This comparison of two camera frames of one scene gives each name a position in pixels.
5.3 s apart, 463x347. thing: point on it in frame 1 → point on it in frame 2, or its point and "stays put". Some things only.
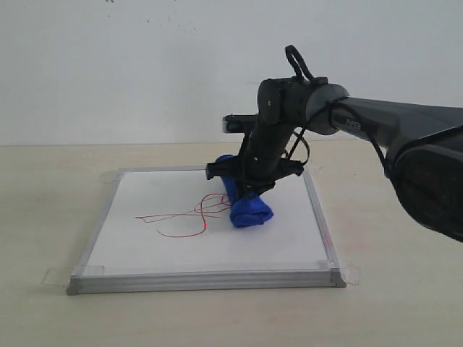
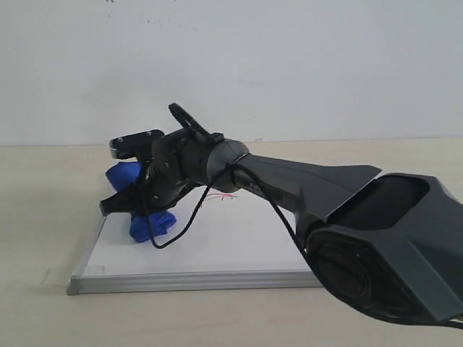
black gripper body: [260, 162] → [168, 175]
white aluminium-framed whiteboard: [171, 230] stays put
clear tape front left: [62, 275] stays put
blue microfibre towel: [245, 211] → [124, 176]
